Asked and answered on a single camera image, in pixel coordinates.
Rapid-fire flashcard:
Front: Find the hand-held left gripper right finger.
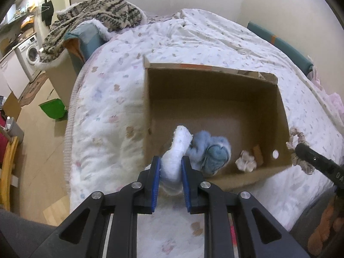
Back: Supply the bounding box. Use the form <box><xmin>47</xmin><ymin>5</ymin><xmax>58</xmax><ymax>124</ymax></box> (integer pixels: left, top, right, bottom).
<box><xmin>181</xmin><ymin>155</ymin><xmax>311</xmax><ymax>258</ymax></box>

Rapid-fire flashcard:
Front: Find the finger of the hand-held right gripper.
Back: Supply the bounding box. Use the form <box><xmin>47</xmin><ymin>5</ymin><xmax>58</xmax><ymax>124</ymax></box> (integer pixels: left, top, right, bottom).
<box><xmin>295</xmin><ymin>143</ymin><xmax>344</xmax><ymax>191</ymax></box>

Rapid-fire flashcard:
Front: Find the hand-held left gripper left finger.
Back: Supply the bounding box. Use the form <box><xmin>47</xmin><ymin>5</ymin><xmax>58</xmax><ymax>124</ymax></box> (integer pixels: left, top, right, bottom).
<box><xmin>29</xmin><ymin>155</ymin><xmax>162</xmax><ymax>258</ymax></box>

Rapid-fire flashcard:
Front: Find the white fluffy sock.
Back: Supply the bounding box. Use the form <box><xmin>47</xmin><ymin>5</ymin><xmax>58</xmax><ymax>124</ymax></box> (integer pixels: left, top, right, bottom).
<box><xmin>145</xmin><ymin>125</ymin><xmax>193</xmax><ymax>195</ymax></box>

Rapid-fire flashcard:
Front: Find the beige lace scrunchie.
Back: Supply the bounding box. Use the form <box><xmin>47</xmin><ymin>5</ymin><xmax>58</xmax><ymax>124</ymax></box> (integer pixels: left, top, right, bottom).
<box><xmin>285</xmin><ymin>126</ymin><xmax>315</xmax><ymax>175</ymax></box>

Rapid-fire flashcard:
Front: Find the light blue fluffy sock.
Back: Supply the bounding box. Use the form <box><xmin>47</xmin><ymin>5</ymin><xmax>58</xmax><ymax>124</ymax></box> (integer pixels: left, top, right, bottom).
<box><xmin>187</xmin><ymin>132</ymin><xmax>232</xmax><ymax>176</ymax></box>

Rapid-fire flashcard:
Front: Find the cream scrunchie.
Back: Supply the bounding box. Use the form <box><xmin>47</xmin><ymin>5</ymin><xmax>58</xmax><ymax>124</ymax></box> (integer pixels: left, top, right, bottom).
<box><xmin>235</xmin><ymin>150</ymin><xmax>256</xmax><ymax>172</ymax></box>

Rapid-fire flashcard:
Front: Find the brown cardboard box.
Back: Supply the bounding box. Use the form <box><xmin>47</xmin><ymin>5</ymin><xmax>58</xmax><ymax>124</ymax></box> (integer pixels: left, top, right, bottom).
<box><xmin>142</xmin><ymin>56</ymin><xmax>293</xmax><ymax>192</ymax></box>

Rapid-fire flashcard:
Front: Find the person's right hand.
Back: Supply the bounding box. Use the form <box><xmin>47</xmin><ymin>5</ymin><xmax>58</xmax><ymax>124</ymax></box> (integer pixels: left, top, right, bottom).
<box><xmin>308</xmin><ymin>200</ymin><xmax>344</xmax><ymax>248</ymax></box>

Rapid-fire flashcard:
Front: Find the pink cloth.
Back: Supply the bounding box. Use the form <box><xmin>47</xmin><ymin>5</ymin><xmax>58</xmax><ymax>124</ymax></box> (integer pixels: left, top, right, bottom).
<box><xmin>309</xmin><ymin>59</ymin><xmax>344</xmax><ymax>124</ymax></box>

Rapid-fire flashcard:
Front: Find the person's right leg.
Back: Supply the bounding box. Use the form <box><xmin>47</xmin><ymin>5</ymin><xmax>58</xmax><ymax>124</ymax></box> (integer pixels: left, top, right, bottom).
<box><xmin>290</xmin><ymin>185</ymin><xmax>344</xmax><ymax>258</ymax></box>

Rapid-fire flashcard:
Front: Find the person's leg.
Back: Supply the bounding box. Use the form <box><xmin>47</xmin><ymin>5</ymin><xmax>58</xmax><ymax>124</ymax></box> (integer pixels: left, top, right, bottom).
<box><xmin>290</xmin><ymin>185</ymin><xmax>344</xmax><ymax>258</ymax></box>
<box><xmin>0</xmin><ymin>208</ymin><xmax>63</xmax><ymax>258</ymax></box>

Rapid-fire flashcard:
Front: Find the white printed duvet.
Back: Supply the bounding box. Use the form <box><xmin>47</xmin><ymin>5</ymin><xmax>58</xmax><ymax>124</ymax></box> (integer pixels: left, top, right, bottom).
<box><xmin>63</xmin><ymin>8</ymin><xmax>344</xmax><ymax>258</ymax></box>

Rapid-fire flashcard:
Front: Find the teal headboard cushion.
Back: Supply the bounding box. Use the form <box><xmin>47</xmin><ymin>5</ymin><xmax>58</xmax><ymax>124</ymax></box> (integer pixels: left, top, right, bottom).
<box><xmin>247</xmin><ymin>21</ymin><xmax>314</xmax><ymax>75</ymax></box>

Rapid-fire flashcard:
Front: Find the green dustpan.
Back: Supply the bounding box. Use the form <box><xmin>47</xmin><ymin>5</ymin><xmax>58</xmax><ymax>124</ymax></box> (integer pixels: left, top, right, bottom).
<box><xmin>38</xmin><ymin>98</ymin><xmax>68</xmax><ymax>121</ymax></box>

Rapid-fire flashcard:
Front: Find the tall beige box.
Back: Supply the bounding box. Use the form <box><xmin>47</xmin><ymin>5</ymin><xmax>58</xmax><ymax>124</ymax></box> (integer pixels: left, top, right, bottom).
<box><xmin>46</xmin><ymin>56</ymin><xmax>82</xmax><ymax>111</ymax></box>

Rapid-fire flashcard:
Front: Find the person's left leg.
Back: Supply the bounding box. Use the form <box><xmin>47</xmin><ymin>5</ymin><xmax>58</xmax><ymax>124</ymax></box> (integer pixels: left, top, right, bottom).
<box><xmin>0</xmin><ymin>208</ymin><xmax>63</xmax><ymax>258</ymax></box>

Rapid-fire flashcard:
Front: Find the yellow wooden chair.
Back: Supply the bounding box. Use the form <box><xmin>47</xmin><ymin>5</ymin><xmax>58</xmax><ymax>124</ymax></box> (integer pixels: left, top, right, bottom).
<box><xmin>0</xmin><ymin>136</ymin><xmax>20</xmax><ymax>211</ymax></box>

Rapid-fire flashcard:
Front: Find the brown floor rug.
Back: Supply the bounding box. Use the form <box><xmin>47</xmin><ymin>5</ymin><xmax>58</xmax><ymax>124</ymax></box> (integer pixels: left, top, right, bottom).
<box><xmin>18</xmin><ymin>71</ymin><xmax>49</xmax><ymax>105</ymax></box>

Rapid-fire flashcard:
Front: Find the small open cardboard box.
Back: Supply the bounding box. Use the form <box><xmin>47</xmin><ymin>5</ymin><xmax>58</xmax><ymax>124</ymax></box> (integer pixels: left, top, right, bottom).
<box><xmin>2</xmin><ymin>91</ymin><xmax>22</xmax><ymax>121</ymax></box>

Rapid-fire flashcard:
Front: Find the patterned knit blanket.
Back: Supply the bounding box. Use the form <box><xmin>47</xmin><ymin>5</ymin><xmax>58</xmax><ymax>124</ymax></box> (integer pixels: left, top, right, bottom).
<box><xmin>39</xmin><ymin>0</ymin><xmax>147</xmax><ymax>69</ymax></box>

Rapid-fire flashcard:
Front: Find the white washing machine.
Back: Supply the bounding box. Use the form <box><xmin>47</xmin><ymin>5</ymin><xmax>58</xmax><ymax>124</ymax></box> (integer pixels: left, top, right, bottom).
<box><xmin>16</xmin><ymin>34</ymin><xmax>42</xmax><ymax>76</ymax></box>

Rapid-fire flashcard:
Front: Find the white cabinet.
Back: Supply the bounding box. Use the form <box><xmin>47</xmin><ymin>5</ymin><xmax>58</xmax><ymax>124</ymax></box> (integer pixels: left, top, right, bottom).
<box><xmin>0</xmin><ymin>51</ymin><xmax>30</xmax><ymax>100</ymax></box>

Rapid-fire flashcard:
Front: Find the black hanging cloth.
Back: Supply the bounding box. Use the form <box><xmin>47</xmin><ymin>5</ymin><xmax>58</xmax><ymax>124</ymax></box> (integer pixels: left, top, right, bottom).
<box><xmin>41</xmin><ymin>0</ymin><xmax>54</xmax><ymax>27</ymax></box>

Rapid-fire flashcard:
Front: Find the cluttered kitchen counter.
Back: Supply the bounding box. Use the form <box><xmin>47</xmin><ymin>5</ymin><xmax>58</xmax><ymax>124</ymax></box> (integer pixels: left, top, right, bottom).
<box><xmin>0</xmin><ymin>5</ymin><xmax>37</xmax><ymax>51</ymax></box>

